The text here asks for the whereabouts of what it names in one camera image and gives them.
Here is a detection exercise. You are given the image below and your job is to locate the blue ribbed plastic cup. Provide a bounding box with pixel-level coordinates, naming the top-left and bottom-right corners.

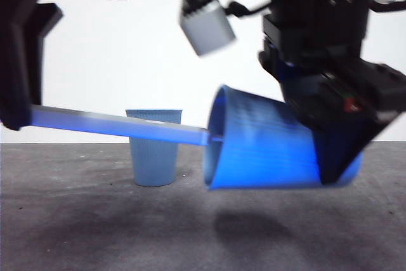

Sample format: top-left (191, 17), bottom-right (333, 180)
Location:
top-left (202, 84), bottom-right (364, 192)
top-left (126, 109), bottom-right (183, 187)

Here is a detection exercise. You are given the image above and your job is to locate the cup brush with sponge head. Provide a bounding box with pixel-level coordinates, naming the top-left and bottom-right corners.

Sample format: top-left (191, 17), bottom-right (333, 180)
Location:
top-left (30, 103), bottom-right (226, 148)

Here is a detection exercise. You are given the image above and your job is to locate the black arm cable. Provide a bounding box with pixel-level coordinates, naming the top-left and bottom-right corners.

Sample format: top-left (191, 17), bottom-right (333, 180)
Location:
top-left (369, 0), bottom-right (406, 14)

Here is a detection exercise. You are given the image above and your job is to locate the black camera cable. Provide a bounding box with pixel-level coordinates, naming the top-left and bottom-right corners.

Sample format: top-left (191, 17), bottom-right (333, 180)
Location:
top-left (225, 0), bottom-right (275, 18)

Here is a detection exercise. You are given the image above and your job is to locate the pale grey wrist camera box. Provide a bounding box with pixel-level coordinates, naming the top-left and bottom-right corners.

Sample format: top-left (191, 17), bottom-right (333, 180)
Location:
top-left (178, 0), bottom-right (237, 58)

